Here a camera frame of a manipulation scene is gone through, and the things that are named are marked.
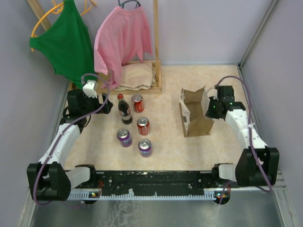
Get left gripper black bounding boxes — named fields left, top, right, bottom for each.
left=81, top=90, right=113, bottom=116

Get red soda can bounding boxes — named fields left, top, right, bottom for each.
left=132, top=94, right=144, bottom=113
left=137, top=117, right=150, bottom=136

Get red soda can front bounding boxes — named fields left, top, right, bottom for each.
left=137, top=117, right=150, bottom=136

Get purple soda can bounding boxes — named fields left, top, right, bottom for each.
left=116, top=129, right=133, bottom=148
left=138, top=139, right=152, bottom=157

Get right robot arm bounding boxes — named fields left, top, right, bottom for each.
left=202, top=86, right=279, bottom=187

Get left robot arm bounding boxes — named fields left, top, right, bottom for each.
left=27, top=89, right=113, bottom=205

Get cola glass bottle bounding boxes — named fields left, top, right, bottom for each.
left=117, top=94, right=133, bottom=125

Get beige folded cloth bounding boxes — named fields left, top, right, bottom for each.
left=115, top=62, right=156, bottom=91

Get wooden clothes rack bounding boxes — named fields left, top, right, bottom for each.
left=26, top=0, right=162, bottom=96

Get green tank top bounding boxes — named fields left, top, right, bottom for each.
left=30, top=0, right=95, bottom=89

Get pink t-shirt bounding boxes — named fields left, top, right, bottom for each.
left=94, top=6, right=153, bottom=89

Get yellow clothes hanger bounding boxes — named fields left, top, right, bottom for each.
left=27, top=0, right=98, bottom=38

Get grey clothes hanger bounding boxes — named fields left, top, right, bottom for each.
left=118, top=0, right=141, bottom=9

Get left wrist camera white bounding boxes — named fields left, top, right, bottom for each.
left=82, top=80, right=98, bottom=98

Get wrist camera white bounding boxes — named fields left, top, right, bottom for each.
left=207, top=87, right=217, bottom=99
left=82, top=80, right=98, bottom=98

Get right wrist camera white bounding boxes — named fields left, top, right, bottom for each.
left=207, top=87, right=217, bottom=99

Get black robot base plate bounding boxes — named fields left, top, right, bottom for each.
left=69, top=171, right=227, bottom=204

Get aluminium frame rail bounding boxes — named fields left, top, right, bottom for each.
left=273, top=170, right=286, bottom=191

